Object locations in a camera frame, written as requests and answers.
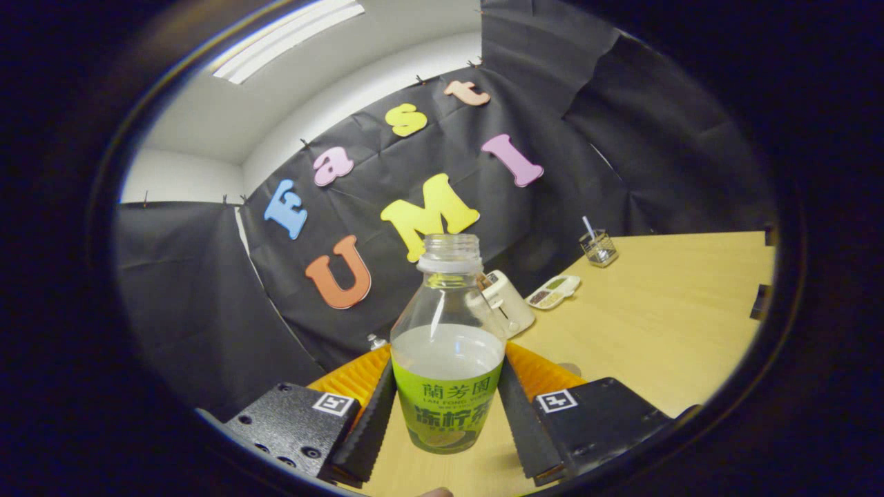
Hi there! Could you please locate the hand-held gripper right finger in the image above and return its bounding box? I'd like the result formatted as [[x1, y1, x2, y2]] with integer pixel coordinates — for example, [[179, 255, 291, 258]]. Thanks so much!
[[497, 342, 674, 487]]

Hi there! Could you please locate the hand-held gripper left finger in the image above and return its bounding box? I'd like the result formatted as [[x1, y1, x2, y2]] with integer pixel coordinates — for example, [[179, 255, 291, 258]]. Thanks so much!
[[224, 345, 398, 487]]

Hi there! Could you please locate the green label juice bottle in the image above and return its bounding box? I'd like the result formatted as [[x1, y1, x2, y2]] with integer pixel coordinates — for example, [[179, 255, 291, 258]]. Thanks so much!
[[390, 233, 507, 455]]

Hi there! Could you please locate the cream white toaster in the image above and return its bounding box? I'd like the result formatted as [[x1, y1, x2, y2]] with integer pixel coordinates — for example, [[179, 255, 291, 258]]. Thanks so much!
[[477, 270, 537, 339]]

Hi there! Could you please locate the small divided white tray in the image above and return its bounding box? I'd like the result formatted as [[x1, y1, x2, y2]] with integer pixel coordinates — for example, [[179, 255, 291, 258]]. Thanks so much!
[[526, 275, 582, 311]]

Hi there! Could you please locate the wooden table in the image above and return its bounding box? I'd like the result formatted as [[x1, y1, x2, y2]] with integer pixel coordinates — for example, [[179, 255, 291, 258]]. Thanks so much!
[[359, 230, 776, 497]]

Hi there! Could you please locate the black backdrop cloth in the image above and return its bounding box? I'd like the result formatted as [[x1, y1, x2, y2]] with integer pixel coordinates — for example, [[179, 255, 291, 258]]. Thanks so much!
[[114, 0, 778, 422]]

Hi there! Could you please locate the long ceiling light panel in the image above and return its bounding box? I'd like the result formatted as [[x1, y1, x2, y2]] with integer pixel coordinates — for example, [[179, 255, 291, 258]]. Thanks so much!
[[211, 0, 367, 86]]

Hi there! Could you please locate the wire mesh glass holder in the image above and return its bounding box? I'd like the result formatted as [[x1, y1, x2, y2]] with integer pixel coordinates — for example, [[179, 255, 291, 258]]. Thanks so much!
[[579, 230, 619, 269]]

